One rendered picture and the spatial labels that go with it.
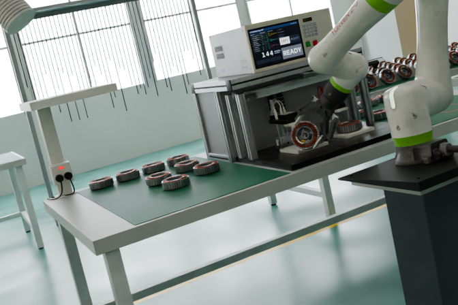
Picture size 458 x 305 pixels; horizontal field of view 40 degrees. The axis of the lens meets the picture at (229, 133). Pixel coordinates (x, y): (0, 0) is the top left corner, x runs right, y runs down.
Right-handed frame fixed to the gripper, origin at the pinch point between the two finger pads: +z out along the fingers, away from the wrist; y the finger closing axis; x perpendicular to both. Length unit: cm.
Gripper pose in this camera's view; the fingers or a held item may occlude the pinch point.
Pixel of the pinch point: (306, 134)
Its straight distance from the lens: 248.3
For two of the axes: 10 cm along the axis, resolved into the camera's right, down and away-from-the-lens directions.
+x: -6.1, 2.6, -7.5
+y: -6.7, -6.7, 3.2
